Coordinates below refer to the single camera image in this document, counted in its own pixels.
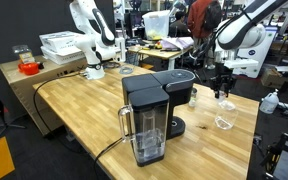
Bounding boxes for white plastic bottle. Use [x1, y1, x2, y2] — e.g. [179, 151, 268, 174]
[259, 88, 281, 115]

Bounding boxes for black backpack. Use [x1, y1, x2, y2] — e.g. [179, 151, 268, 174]
[201, 0, 224, 33]

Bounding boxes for black coffee machine cable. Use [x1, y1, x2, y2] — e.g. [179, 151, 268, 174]
[93, 134, 133, 180]

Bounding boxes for clear plastic storage bin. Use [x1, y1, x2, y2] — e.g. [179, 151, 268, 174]
[141, 9, 172, 41]

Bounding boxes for seated person black shirt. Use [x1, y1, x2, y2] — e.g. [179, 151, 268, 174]
[168, 10, 190, 38]

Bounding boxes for black office chair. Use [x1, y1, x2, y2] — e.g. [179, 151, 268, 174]
[183, 39, 216, 83]

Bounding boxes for clear plastic storage jar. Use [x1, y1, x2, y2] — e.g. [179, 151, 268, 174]
[11, 44, 36, 65]

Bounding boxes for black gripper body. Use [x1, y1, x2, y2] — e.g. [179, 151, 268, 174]
[210, 63, 236, 87]

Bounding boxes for pink cloth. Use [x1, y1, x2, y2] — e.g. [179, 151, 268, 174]
[159, 35, 195, 51]

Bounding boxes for person in red jacket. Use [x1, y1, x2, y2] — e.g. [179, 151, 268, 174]
[186, 0, 224, 40]

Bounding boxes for beige cabinet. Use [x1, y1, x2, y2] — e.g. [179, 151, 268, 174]
[0, 54, 89, 138]

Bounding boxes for clear water tank black lid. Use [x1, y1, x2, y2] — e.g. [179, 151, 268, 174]
[117, 87, 170, 168]

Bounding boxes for cardboard box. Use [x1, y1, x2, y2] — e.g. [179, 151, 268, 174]
[260, 64, 288, 92]

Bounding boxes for grey coiled cable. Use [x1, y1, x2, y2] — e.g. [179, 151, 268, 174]
[118, 65, 135, 75]

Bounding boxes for long black cable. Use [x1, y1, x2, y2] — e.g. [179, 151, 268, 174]
[32, 70, 86, 138]

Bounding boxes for clear glass jar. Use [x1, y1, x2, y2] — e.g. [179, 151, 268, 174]
[214, 99, 239, 131]

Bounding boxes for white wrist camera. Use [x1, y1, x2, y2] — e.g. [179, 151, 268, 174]
[223, 58, 251, 70]

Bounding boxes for black table clamps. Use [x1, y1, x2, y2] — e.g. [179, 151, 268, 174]
[259, 132, 288, 180]

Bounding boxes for clear glass jar lid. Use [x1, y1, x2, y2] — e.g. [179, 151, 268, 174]
[219, 99, 237, 112]

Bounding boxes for wooden background table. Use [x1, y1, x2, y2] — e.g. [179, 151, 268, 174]
[127, 44, 194, 72]

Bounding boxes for orange plastic bowl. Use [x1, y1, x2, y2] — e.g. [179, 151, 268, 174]
[17, 62, 40, 76]

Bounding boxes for black tripod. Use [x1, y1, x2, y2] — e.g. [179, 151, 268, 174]
[0, 106, 27, 148]

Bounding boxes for black coffee machine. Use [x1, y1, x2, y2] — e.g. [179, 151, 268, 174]
[121, 68, 197, 140]

